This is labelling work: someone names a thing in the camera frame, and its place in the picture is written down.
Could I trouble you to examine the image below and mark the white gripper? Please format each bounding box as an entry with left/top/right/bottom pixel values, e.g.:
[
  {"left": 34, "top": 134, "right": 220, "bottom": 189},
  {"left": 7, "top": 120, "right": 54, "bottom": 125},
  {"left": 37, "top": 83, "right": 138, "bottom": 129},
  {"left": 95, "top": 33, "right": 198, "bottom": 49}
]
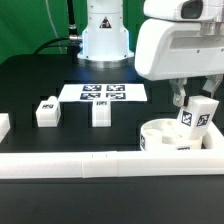
[{"left": 135, "top": 19, "right": 224, "bottom": 107}]

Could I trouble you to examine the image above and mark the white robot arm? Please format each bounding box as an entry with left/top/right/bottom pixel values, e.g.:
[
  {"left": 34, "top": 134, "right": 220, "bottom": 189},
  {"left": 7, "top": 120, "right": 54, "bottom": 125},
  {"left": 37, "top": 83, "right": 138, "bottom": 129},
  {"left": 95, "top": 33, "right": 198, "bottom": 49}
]
[{"left": 78, "top": 0, "right": 224, "bottom": 107}]

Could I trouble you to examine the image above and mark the white U-shaped fence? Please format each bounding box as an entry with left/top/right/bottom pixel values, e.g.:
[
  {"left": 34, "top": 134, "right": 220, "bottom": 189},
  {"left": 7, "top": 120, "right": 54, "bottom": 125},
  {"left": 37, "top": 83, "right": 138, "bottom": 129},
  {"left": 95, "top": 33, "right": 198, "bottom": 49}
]
[{"left": 0, "top": 124, "right": 224, "bottom": 179}]

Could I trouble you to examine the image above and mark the white marker sheet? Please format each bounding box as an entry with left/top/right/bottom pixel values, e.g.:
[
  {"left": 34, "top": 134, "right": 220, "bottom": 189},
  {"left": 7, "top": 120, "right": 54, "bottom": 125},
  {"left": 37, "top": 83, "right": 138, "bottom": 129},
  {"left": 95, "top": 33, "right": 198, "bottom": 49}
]
[{"left": 59, "top": 83, "right": 147, "bottom": 102}]

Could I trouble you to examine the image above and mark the white fence piece left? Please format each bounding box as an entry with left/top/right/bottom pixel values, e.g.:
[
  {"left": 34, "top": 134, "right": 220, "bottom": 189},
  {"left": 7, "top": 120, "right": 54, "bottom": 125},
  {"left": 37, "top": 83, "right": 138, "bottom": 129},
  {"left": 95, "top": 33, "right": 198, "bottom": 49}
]
[{"left": 0, "top": 113, "right": 10, "bottom": 143}]

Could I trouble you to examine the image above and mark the black cable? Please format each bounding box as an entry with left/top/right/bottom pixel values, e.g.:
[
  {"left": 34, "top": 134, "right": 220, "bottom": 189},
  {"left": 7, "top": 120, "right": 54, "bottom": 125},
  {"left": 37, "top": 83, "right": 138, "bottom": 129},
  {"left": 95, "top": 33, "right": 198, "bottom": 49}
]
[{"left": 33, "top": 0, "right": 83, "bottom": 56}]

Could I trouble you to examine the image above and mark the grey cable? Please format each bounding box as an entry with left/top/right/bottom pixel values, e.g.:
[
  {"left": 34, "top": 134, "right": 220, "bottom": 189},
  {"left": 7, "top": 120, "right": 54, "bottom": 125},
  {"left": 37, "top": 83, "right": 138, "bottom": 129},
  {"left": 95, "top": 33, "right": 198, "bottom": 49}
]
[{"left": 44, "top": 0, "right": 64, "bottom": 54}]

